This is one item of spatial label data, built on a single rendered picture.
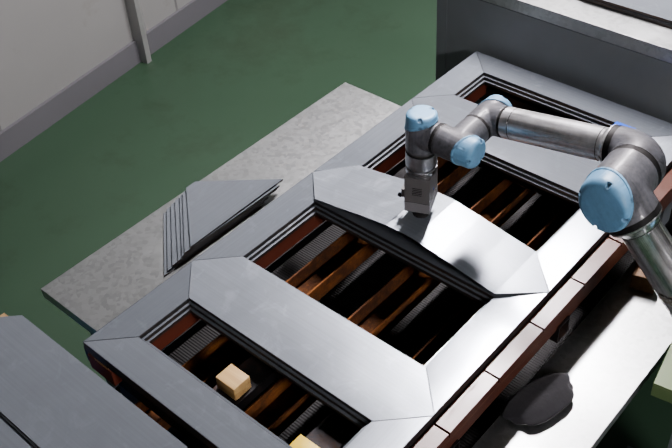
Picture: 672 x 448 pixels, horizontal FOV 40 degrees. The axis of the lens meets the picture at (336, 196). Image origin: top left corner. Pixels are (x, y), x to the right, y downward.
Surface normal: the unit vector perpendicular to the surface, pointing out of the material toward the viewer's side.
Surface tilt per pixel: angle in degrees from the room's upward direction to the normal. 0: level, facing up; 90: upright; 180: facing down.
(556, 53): 90
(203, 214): 0
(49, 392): 0
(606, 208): 87
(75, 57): 90
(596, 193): 87
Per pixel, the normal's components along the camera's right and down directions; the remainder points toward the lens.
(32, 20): 0.84, 0.31
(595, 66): -0.66, 0.51
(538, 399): -0.15, -0.83
